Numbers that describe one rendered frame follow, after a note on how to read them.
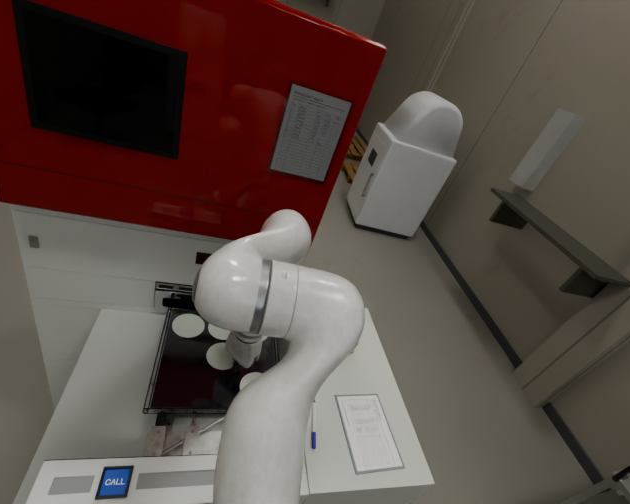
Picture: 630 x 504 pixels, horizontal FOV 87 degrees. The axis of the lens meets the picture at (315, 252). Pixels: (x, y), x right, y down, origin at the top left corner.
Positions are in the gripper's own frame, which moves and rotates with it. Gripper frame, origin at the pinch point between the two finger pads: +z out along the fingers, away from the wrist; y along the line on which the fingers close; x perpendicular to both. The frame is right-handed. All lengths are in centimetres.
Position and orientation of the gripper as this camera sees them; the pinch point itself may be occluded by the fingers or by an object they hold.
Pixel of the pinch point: (238, 364)
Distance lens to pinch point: 109.4
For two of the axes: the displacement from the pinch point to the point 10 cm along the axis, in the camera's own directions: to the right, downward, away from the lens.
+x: 5.7, -3.0, 7.6
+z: -3.1, 7.8, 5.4
